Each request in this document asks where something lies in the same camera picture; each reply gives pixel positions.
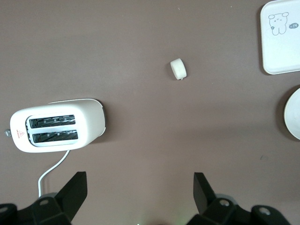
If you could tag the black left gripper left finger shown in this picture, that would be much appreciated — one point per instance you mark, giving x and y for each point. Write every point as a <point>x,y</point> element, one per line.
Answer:
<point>70,199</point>

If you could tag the white steamed bun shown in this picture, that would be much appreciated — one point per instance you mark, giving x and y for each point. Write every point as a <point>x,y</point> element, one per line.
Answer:
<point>178,69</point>

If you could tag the white two-slot toaster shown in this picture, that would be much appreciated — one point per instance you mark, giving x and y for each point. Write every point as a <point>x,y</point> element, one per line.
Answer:
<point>89,117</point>

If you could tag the cream tray with bear drawing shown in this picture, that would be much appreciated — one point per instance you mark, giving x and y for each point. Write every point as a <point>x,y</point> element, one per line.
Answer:
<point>281,51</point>

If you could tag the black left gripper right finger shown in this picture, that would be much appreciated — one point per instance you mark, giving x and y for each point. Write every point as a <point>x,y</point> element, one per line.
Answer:
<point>206,201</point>

